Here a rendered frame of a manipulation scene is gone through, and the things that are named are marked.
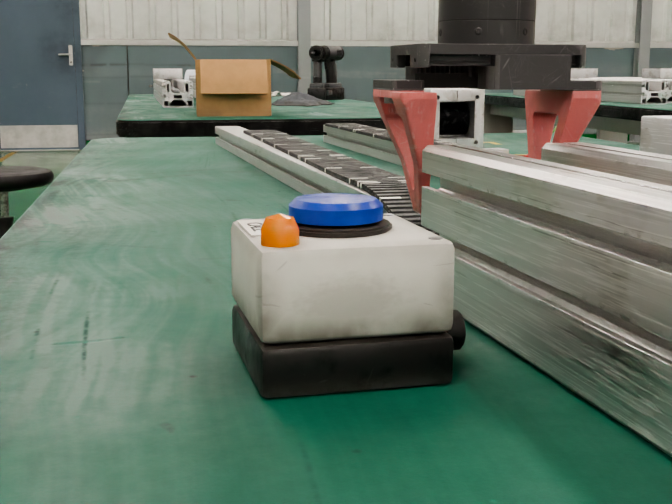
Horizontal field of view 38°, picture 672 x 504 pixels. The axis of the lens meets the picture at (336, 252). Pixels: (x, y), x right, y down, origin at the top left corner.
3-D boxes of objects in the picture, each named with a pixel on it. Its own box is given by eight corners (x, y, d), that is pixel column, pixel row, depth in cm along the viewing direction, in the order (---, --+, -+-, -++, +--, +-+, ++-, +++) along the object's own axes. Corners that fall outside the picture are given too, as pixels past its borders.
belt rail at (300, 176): (215, 143, 167) (215, 126, 167) (238, 143, 168) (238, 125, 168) (372, 234, 76) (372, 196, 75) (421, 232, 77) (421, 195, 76)
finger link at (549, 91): (598, 216, 58) (607, 55, 56) (485, 219, 56) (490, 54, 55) (549, 201, 65) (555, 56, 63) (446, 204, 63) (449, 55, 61)
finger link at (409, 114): (518, 218, 57) (524, 54, 55) (400, 222, 55) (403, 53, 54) (476, 203, 63) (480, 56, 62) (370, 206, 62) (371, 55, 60)
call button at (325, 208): (281, 237, 43) (280, 191, 43) (368, 233, 44) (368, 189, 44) (299, 253, 39) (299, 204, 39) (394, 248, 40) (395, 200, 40)
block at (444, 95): (396, 146, 162) (397, 88, 160) (462, 145, 164) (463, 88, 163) (414, 151, 152) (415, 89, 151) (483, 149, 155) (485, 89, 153)
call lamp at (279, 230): (257, 241, 39) (257, 211, 38) (295, 240, 39) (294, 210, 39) (264, 248, 37) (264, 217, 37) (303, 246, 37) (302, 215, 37)
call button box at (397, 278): (231, 345, 46) (229, 212, 44) (428, 332, 48) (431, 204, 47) (261, 401, 38) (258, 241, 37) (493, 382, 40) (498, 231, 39)
